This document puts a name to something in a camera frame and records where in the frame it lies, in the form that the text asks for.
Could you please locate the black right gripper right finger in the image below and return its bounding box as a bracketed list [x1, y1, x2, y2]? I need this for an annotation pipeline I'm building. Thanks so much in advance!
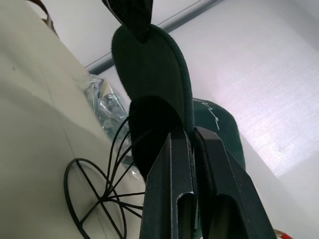
[193, 126, 278, 239]

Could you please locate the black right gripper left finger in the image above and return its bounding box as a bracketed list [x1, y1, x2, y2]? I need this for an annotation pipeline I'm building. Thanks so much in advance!
[139, 128, 199, 239]

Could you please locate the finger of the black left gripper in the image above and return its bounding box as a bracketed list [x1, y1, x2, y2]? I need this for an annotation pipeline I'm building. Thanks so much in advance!
[101, 0, 154, 44]

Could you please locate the dark green slipper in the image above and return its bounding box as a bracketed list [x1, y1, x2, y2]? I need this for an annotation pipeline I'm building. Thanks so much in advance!
[111, 24, 247, 239]

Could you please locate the clear plastic bag with items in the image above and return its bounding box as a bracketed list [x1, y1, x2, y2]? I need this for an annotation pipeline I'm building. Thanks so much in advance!
[82, 73, 133, 140]

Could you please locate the brown strap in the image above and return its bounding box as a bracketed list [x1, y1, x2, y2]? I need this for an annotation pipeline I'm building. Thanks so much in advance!
[24, 0, 61, 38]

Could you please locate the black wire hat stand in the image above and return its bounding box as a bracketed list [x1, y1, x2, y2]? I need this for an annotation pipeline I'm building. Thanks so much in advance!
[63, 117, 150, 239]

